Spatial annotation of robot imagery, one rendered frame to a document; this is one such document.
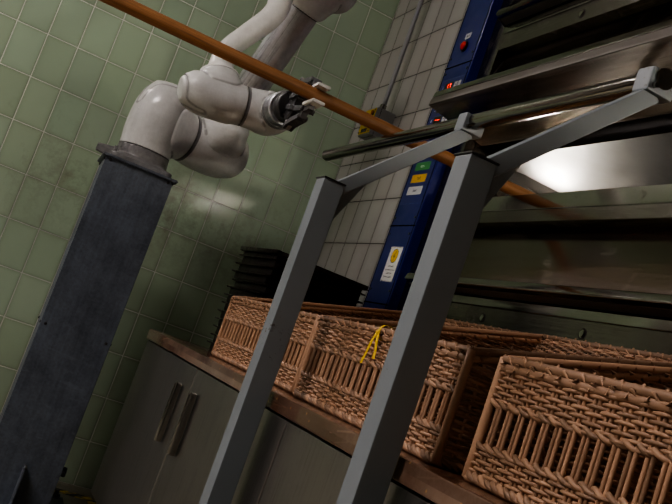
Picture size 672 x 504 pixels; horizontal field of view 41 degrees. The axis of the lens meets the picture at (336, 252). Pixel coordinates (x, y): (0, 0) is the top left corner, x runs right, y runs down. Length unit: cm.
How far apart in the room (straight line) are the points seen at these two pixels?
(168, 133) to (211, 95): 47
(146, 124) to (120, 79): 51
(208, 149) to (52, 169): 59
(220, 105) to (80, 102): 96
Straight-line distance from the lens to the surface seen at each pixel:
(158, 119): 263
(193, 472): 182
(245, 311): 205
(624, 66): 186
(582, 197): 195
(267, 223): 319
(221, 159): 274
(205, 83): 220
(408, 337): 106
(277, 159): 321
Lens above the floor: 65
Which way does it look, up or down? 7 degrees up
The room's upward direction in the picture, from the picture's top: 20 degrees clockwise
